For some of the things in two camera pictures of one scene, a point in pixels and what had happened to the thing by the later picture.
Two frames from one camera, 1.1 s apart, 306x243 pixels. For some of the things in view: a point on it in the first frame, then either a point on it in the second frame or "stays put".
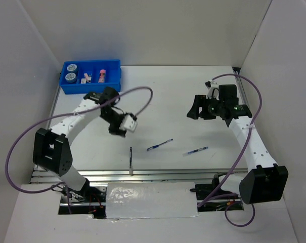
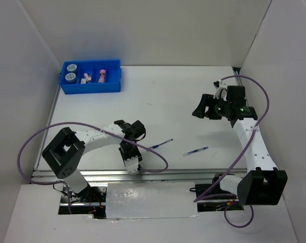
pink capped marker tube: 101,78 stays put
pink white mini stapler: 88,78 stays put
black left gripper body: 112,117 to 128,151
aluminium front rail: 37,174 stays put
